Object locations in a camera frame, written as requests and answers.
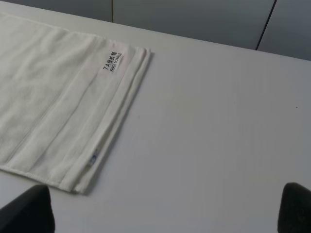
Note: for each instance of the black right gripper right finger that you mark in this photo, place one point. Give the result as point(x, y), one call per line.
point(295, 209)

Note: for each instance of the white towel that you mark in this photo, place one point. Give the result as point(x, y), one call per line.
point(63, 96)

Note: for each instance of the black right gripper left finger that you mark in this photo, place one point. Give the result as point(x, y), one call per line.
point(31, 212)

